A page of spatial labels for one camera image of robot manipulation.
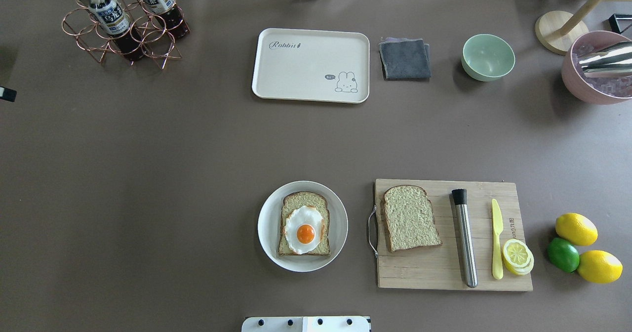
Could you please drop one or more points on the copper wire bottle rack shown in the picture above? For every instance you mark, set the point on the copper wire bottle rack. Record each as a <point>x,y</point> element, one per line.
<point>156,42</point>

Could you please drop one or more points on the halved lemon slice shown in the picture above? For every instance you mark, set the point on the halved lemon slice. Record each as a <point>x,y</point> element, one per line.
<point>518,258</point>

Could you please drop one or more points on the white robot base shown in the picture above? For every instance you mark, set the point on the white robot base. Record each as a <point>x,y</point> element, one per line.
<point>307,324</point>

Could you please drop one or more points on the white round plate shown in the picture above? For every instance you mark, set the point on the white round plate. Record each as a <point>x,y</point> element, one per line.
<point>270,220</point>

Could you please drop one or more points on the green lime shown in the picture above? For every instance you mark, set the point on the green lime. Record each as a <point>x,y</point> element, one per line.
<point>563,255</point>

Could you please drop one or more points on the pink bowl with ice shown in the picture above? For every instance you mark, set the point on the pink bowl with ice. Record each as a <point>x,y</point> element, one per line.
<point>573,78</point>

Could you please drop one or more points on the yellow plastic knife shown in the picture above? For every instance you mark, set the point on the yellow plastic knife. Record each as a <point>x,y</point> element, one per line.
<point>498,227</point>

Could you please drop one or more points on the fried egg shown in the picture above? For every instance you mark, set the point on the fried egg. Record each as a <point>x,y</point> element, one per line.
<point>303,229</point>

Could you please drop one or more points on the steel ice scoop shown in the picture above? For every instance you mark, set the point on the steel ice scoop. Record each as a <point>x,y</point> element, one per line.
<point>613,61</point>

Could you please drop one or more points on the green ceramic bowl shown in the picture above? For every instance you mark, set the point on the green ceramic bowl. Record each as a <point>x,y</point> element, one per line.
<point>487,58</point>

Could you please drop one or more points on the yellow lemon near bowl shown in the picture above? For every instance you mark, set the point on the yellow lemon near bowl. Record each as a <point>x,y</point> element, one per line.
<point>576,228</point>

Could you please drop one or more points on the bread slice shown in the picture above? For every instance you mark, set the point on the bread slice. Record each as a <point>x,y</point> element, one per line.
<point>409,218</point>
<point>296,200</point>

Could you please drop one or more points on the grey folded cloth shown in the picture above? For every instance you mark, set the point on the grey folded cloth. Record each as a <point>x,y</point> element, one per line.
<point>405,59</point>

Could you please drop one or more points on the wooden cutting board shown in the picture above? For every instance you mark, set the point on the wooden cutting board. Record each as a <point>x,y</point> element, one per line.
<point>439,268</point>

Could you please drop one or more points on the cream rabbit tray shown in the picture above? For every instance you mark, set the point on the cream rabbit tray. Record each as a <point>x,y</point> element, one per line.
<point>312,65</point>

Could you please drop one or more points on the steel muddler black tip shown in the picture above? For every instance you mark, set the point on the steel muddler black tip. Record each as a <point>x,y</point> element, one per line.
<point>459,197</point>

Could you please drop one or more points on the yellow lemon near edge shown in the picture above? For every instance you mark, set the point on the yellow lemon near edge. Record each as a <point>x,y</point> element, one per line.
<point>600,267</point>

